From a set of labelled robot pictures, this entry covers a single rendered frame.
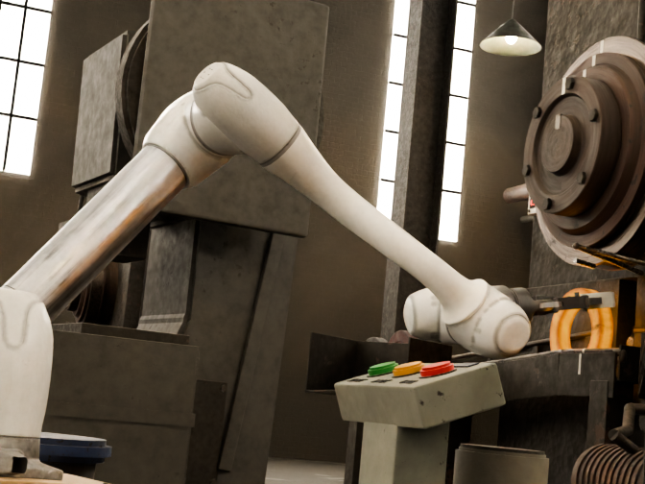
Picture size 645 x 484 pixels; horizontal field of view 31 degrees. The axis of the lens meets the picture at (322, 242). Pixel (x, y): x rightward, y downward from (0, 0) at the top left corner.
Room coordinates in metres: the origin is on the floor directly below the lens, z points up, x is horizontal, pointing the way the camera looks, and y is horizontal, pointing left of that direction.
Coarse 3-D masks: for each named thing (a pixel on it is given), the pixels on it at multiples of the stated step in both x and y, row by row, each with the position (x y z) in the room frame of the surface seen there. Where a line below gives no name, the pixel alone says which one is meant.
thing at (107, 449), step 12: (48, 444) 2.60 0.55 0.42; (60, 444) 2.61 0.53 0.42; (72, 444) 2.62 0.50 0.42; (84, 444) 2.65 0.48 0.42; (96, 444) 2.68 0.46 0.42; (48, 456) 2.60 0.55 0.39; (60, 456) 2.61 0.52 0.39; (72, 456) 2.61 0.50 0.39; (84, 456) 2.63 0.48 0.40; (96, 456) 2.66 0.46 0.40; (108, 456) 2.73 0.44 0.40; (60, 468) 2.63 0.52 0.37; (72, 468) 2.65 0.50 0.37; (84, 468) 2.68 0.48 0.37
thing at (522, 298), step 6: (510, 288) 2.26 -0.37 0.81; (516, 288) 2.26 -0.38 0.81; (522, 288) 2.26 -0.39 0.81; (516, 294) 2.24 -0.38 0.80; (522, 294) 2.24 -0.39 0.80; (528, 294) 2.24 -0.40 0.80; (516, 300) 2.23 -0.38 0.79; (522, 300) 2.23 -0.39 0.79; (528, 300) 2.24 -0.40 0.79; (534, 300) 2.29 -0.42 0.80; (540, 300) 2.25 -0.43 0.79; (546, 300) 2.25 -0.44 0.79; (552, 300) 2.28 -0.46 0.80; (522, 306) 2.23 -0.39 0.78; (528, 306) 2.24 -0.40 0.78; (534, 306) 2.24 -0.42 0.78; (528, 312) 2.24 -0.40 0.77; (534, 312) 2.24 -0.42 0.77; (528, 318) 2.25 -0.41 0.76
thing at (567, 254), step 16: (592, 48) 2.36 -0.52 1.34; (608, 48) 2.31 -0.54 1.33; (624, 48) 2.26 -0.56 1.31; (640, 48) 2.21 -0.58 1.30; (576, 64) 2.41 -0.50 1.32; (640, 64) 2.20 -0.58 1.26; (640, 208) 2.18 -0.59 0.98; (544, 224) 2.49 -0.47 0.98; (640, 224) 2.18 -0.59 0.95; (608, 240) 2.27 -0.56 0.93; (624, 240) 2.22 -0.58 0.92; (640, 240) 2.23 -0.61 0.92; (560, 256) 2.43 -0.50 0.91; (576, 256) 2.37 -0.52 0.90; (592, 256) 2.32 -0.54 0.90
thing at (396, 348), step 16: (320, 336) 2.73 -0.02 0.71; (320, 352) 2.74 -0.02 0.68; (336, 352) 2.80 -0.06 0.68; (352, 352) 2.86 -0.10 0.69; (368, 352) 2.85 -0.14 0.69; (384, 352) 2.82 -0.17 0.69; (400, 352) 2.80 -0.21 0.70; (416, 352) 2.58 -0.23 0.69; (432, 352) 2.65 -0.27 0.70; (448, 352) 2.71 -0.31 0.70; (320, 368) 2.74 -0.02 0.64; (336, 368) 2.80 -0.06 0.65; (352, 368) 2.86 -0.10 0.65; (368, 368) 2.85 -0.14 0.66; (320, 384) 2.75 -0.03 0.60
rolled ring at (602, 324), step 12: (576, 288) 2.41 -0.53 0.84; (564, 312) 2.45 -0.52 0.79; (576, 312) 2.45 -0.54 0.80; (588, 312) 2.36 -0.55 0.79; (600, 312) 2.33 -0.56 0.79; (552, 324) 2.48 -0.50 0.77; (564, 324) 2.47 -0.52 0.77; (600, 324) 2.33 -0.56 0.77; (612, 324) 2.34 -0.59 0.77; (552, 336) 2.48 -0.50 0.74; (564, 336) 2.47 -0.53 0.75; (600, 336) 2.33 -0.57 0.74; (612, 336) 2.34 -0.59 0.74; (552, 348) 2.48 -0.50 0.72; (564, 348) 2.46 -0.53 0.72; (588, 348) 2.36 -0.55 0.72; (600, 348) 2.33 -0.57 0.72
